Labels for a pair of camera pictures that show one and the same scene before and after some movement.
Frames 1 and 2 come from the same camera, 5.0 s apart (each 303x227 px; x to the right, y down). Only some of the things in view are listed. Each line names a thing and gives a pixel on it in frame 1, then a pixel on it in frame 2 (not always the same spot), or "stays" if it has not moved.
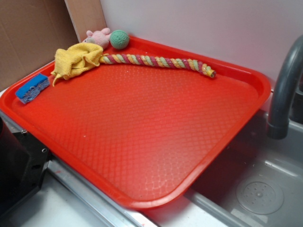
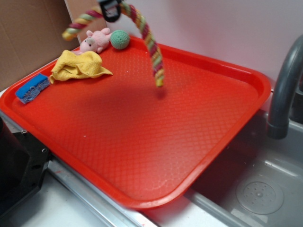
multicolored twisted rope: [200, 66] to [154, 51]
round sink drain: [260, 195] stays
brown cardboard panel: [31, 32] stays
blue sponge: [33, 88] stays
